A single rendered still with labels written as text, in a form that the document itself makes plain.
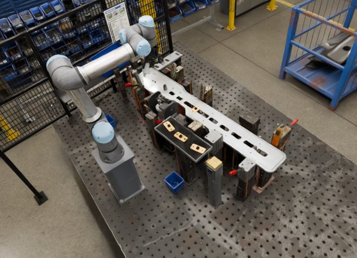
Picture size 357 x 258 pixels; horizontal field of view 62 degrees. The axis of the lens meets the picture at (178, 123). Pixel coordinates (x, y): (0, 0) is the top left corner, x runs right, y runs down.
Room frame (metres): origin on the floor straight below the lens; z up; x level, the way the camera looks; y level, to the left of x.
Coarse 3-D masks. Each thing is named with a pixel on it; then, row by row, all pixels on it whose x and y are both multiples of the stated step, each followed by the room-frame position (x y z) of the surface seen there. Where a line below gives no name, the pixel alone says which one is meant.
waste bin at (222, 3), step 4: (220, 0) 4.76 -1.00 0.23; (224, 0) 4.69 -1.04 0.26; (228, 0) 4.64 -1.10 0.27; (220, 4) 4.77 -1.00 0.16; (224, 4) 4.69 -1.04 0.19; (228, 4) 4.64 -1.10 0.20; (220, 8) 4.77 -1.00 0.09; (224, 8) 4.69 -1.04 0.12; (228, 8) 4.65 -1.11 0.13; (224, 12) 4.70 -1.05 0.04; (228, 12) 4.65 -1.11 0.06
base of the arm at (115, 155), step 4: (120, 144) 1.17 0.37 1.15; (116, 148) 1.12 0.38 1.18; (120, 148) 1.14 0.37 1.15; (100, 152) 1.12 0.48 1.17; (104, 152) 1.10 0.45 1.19; (108, 152) 1.09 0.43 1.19; (112, 152) 1.10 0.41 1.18; (116, 152) 1.11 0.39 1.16; (120, 152) 1.12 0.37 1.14; (100, 156) 1.11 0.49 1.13; (104, 156) 1.09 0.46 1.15; (108, 156) 1.09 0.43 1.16; (112, 156) 1.09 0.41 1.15; (116, 156) 1.09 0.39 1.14; (120, 156) 1.10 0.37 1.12; (104, 160) 1.09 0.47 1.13; (108, 160) 1.09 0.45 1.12; (112, 160) 1.08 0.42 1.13; (116, 160) 1.08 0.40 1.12
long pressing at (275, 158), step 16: (144, 80) 1.95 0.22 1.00; (160, 80) 1.92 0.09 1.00; (176, 96) 1.70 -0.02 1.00; (192, 96) 1.67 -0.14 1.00; (208, 112) 1.48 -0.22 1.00; (240, 128) 1.29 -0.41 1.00; (240, 144) 1.15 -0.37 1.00; (256, 144) 1.14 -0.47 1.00; (256, 160) 1.02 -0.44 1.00; (272, 160) 1.00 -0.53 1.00
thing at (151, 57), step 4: (156, 44) 1.43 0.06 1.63; (152, 48) 1.40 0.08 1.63; (156, 48) 1.41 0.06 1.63; (152, 52) 1.41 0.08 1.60; (156, 52) 1.41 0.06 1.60; (144, 56) 1.45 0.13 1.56; (148, 56) 1.42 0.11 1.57; (152, 56) 1.41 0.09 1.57; (156, 56) 1.41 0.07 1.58; (160, 56) 1.42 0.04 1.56; (148, 60) 1.44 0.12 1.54; (152, 60) 1.39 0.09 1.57; (156, 60) 1.42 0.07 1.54; (160, 60) 1.42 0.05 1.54; (152, 64) 1.40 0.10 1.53
